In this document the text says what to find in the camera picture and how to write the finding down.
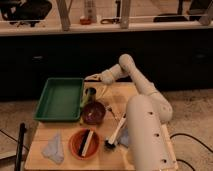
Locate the dark red bowl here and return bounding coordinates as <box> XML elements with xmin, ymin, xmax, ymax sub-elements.
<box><xmin>82</xmin><ymin>101</ymin><xmax>106</xmax><ymax>125</ymax></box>

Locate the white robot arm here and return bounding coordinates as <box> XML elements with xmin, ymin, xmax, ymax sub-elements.
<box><xmin>98</xmin><ymin>54</ymin><xmax>174</xmax><ymax>171</ymax></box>

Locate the green plastic tray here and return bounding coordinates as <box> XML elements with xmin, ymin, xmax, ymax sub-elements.
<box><xmin>34</xmin><ymin>78</ymin><xmax>84</xmax><ymax>122</ymax></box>

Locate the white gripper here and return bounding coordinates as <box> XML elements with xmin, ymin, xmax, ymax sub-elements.
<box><xmin>84</xmin><ymin>70</ymin><xmax>114</xmax><ymax>99</ymax></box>

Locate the light blue cloth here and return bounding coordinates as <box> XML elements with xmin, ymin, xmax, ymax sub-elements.
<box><xmin>42</xmin><ymin>133</ymin><xmax>64</xmax><ymax>164</ymax></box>

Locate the black office chair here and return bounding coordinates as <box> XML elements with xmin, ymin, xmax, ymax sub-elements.
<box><xmin>0</xmin><ymin>0</ymin><xmax>52</xmax><ymax>27</ymax></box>

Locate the blue sponge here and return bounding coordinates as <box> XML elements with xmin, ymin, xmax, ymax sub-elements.
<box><xmin>118</xmin><ymin>128</ymin><xmax>129</xmax><ymax>148</ymax></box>

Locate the black pole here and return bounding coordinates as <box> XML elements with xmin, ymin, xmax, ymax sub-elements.
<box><xmin>14</xmin><ymin>123</ymin><xmax>26</xmax><ymax>171</ymax></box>

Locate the black and white block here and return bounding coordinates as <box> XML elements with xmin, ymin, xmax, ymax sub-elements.
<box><xmin>78</xmin><ymin>130</ymin><xmax>93</xmax><ymax>157</ymax></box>

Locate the black cable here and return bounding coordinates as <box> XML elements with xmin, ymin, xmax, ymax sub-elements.
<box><xmin>169</xmin><ymin>132</ymin><xmax>213</xmax><ymax>171</ymax></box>

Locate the orange plate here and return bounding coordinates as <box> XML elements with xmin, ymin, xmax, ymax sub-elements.
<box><xmin>68</xmin><ymin>129</ymin><xmax>100</xmax><ymax>160</ymax></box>

